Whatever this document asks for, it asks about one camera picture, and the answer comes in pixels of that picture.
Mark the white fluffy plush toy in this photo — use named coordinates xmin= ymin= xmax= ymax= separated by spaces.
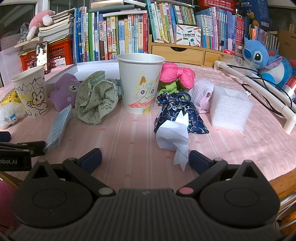
xmin=0 ymin=102 xmax=27 ymax=129

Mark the white paper origami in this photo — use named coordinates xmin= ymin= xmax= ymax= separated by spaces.
xmin=156 ymin=111 xmax=189 ymax=172

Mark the white bubble wrap block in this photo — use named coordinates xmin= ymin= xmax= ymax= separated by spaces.
xmin=210 ymin=85 xmax=253 ymax=132

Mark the navy floral drawstring pouch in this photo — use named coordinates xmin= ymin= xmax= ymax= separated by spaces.
xmin=154 ymin=91 xmax=209 ymax=134

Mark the green floral cloth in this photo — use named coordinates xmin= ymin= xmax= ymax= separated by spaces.
xmin=75 ymin=71 xmax=123 ymax=125

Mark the purple plush toy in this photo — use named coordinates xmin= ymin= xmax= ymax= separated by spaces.
xmin=50 ymin=73 xmax=81 ymax=111

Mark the pink and green flower plush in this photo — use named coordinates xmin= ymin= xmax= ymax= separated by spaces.
xmin=159 ymin=62 xmax=195 ymax=94

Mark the yellow sequin pouch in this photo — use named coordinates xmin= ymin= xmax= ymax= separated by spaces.
xmin=1 ymin=89 xmax=21 ymax=106

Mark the paper cup with rabbit drawing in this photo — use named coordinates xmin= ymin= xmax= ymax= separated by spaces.
xmin=11 ymin=66 xmax=49 ymax=119

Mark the white shallow box tray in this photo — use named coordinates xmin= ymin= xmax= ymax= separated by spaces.
xmin=45 ymin=60 xmax=119 ymax=96

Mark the smartphone on stand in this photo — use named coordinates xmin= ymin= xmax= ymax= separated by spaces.
xmin=36 ymin=42 xmax=49 ymax=74

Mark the red plastic crate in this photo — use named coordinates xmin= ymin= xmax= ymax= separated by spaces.
xmin=18 ymin=38 xmax=73 ymax=71

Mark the paper cup with cat drawing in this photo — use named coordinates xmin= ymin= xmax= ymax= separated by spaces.
xmin=117 ymin=53 xmax=165 ymax=115

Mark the wooden drawer organizer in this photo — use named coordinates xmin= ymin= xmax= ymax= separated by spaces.
xmin=148 ymin=35 xmax=227 ymax=67

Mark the red soda can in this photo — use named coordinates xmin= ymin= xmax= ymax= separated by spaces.
xmin=282 ymin=76 xmax=296 ymax=102

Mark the blue Stitch plush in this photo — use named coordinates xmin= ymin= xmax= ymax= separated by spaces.
xmin=242 ymin=35 xmax=293 ymax=88

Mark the stack of paperback books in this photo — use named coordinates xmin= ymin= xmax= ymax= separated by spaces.
xmin=15 ymin=8 xmax=74 ymax=48

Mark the row of upright books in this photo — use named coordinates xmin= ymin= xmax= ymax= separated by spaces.
xmin=73 ymin=6 xmax=149 ymax=63

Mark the pink bunny plush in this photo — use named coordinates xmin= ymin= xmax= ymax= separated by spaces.
xmin=26 ymin=9 xmax=56 ymax=41

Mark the white patterned box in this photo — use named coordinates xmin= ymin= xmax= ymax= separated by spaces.
xmin=174 ymin=24 xmax=202 ymax=47

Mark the second row of books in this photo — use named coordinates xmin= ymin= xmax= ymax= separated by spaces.
xmin=145 ymin=1 xmax=244 ymax=53

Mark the red basket on top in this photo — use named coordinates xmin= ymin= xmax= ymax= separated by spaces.
xmin=197 ymin=0 xmax=237 ymax=14

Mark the white PVC pipe frame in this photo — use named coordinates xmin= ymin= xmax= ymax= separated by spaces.
xmin=214 ymin=61 xmax=295 ymax=134

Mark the black cable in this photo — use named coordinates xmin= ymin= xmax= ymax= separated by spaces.
xmin=227 ymin=64 xmax=294 ymax=117

